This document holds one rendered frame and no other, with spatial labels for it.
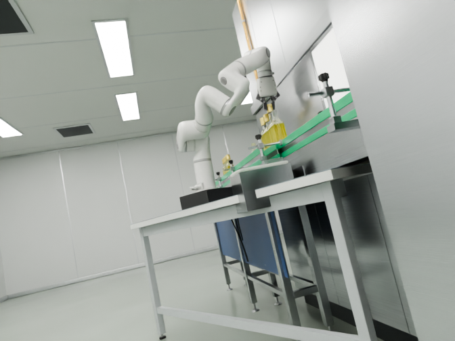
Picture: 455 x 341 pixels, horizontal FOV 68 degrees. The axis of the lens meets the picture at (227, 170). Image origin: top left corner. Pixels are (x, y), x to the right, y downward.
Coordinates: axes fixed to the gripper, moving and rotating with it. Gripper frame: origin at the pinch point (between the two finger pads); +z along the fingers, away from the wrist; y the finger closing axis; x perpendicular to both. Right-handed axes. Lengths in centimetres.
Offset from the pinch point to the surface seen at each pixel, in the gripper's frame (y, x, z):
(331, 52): -12.3, 44.1, -16.0
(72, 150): 210, -598, 6
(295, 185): 19, 63, 31
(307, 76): -11.8, 22.6, -10.5
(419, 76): 22, 123, 4
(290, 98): -11.7, 1.7, -2.6
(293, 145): 3.9, 32.4, 19.6
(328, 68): -12.3, 40.3, -10.3
